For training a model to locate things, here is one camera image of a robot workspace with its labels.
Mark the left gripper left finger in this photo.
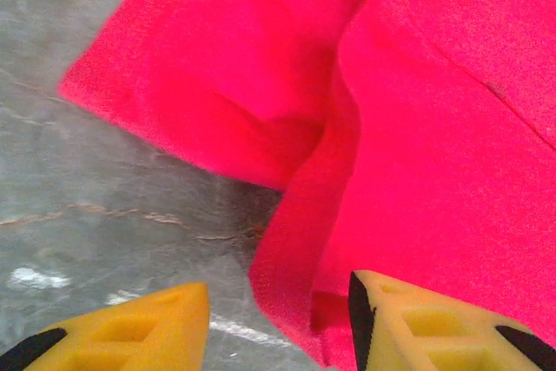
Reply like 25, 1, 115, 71
0, 282, 211, 371

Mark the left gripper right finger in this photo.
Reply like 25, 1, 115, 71
348, 269, 556, 371

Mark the red t-shirt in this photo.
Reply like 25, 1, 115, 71
58, 0, 556, 371

